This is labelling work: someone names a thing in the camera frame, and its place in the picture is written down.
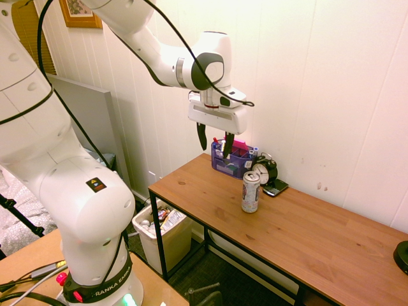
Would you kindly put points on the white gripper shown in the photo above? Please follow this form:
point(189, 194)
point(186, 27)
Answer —
point(216, 118)

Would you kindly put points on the white printed drink can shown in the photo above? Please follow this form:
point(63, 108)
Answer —
point(250, 194)

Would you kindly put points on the white plastic trash bin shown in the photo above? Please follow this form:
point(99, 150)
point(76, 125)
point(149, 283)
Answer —
point(178, 242)

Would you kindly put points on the red pen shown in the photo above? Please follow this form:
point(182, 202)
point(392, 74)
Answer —
point(215, 140)

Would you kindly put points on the pink sticky note pad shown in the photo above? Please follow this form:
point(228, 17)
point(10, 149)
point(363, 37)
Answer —
point(239, 145)

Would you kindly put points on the purple translucent desk organizer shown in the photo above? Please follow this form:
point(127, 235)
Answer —
point(237, 164)

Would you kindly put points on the blue capped marker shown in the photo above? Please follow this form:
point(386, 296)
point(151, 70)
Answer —
point(255, 150)

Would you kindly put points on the black twin-bell alarm clock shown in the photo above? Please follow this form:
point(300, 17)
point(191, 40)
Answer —
point(265, 170)

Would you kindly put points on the black keypad smartphone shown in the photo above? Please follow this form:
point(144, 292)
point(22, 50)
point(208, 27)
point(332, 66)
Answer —
point(276, 188)

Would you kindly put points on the dark snack wrapper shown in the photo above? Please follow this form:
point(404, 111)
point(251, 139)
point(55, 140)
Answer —
point(163, 213)

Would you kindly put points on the white crumpled wrapper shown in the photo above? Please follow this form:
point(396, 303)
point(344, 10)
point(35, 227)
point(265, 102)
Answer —
point(172, 219)

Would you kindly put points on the black metal clamp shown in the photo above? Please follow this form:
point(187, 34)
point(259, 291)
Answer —
point(207, 298)

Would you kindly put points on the wooden framed picture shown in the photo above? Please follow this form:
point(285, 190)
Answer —
point(79, 14)

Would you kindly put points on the red round stop button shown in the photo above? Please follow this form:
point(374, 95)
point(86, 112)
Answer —
point(61, 278)

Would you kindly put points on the black tripod stand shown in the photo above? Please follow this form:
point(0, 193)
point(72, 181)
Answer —
point(22, 218)

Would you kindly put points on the brown window blind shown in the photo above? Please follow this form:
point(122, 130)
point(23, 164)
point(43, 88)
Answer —
point(32, 38)

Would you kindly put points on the white patterned bed blanket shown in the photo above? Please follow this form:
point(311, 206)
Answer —
point(19, 229)

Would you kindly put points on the black round lamp base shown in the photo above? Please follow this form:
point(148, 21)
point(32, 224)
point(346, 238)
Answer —
point(401, 258)

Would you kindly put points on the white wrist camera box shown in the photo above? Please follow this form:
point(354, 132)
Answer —
point(234, 97)

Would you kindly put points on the wooden table with black frame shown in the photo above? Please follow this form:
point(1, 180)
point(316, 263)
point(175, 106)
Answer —
point(287, 229)

